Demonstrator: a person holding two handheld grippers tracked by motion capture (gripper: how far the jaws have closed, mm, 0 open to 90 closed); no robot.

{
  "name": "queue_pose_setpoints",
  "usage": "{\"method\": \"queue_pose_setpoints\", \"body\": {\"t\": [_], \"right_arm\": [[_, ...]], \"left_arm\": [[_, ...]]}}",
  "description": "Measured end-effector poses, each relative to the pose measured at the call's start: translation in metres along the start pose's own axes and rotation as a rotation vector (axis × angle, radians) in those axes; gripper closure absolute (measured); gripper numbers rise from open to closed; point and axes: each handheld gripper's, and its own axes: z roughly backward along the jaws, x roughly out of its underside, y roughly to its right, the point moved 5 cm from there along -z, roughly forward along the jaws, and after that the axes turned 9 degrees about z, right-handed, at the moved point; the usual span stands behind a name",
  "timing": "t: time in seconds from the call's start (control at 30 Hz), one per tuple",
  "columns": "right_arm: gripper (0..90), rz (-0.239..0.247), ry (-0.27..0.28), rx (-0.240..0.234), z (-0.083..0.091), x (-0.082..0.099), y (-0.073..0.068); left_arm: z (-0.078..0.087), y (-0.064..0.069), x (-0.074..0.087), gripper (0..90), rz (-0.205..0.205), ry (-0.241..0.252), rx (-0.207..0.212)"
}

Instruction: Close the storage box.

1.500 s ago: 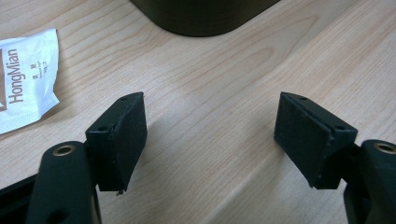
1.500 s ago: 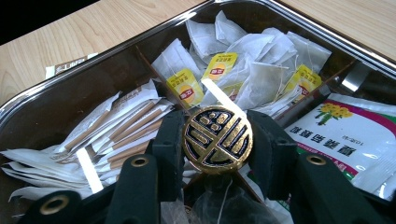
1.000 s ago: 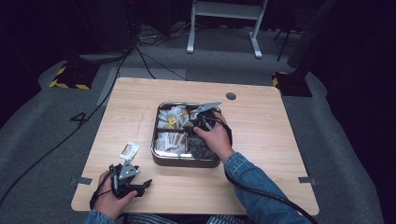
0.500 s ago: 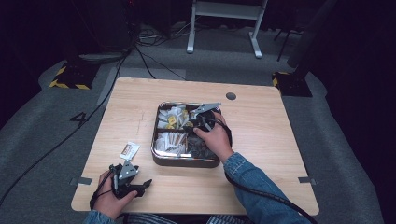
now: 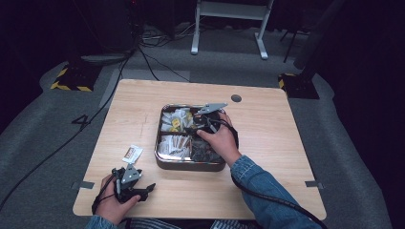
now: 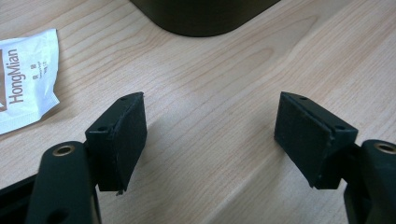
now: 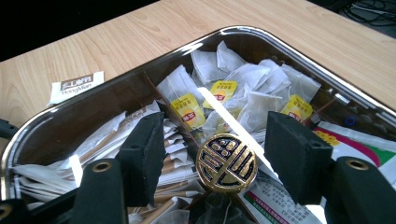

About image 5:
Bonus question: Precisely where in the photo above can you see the person's right hand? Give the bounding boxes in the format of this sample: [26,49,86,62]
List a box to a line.
[196,112,243,168]

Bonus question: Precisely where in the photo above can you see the pile of yellow-labelled white packets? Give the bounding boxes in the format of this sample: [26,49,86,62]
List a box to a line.
[160,108,194,133]

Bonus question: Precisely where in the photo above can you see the grey flat base plate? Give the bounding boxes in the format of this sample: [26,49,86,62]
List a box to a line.
[80,52,130,67]

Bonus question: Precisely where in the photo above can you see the long black floor cable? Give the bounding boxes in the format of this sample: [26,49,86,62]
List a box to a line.
[0,47,139,212]

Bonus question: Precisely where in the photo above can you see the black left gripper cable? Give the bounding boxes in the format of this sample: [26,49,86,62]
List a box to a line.
[91,173,117,216]

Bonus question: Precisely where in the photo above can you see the dark stand pole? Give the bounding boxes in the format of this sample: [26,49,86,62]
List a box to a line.
[292,0,350,81]

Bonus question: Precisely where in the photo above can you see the pile of dark packets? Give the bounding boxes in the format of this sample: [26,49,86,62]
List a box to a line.
[190,138,224,163]

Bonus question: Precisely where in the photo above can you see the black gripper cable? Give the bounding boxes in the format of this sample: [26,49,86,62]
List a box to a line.
[91,173,117,216]
[202,115,329,229]

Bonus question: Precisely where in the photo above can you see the grey table bracket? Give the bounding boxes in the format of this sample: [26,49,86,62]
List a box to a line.
[304,179,325,189]
[71,180,96,191]

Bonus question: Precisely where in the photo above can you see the white metal stand frame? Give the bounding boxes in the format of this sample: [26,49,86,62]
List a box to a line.
[190,0,275,61]

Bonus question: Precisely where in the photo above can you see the white packet with brown label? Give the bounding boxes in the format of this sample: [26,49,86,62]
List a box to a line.
[121,144,144,165]

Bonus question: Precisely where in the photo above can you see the metal compartment tray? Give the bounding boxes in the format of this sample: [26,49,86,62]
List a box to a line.
[154,103,229,173]

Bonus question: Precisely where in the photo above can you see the black tripod legs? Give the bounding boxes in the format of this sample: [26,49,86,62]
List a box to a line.
[279,27,311,64]

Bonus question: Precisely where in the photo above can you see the thin black floor cable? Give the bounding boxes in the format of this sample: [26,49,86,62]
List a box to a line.
[137,46,191,84]

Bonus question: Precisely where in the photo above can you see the pile of brown-striped white packets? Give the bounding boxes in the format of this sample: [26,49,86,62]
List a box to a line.
[158,135,192,160]

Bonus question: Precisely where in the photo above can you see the bundle of floor cables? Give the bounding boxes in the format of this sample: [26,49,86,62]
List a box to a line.
[139,23,200,50]

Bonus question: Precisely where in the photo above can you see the person's left hand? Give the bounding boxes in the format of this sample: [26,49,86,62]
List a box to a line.
[95,174,141,226]

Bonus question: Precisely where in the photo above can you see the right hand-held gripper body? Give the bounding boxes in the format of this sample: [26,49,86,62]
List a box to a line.
[190,102,229,135]

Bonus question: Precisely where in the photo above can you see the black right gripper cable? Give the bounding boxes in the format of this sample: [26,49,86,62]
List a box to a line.
[202,115,329,229]

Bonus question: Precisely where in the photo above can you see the black yellow-striped stand base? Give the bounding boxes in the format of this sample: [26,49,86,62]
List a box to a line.
[278,73,321,100]
[50,61,100,94]

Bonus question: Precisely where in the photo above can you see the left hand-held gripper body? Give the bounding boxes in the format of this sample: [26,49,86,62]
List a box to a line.
[111,163,144,204]

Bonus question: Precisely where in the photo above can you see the person's striped clothing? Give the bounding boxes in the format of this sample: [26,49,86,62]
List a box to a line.
[125,218,260,229]

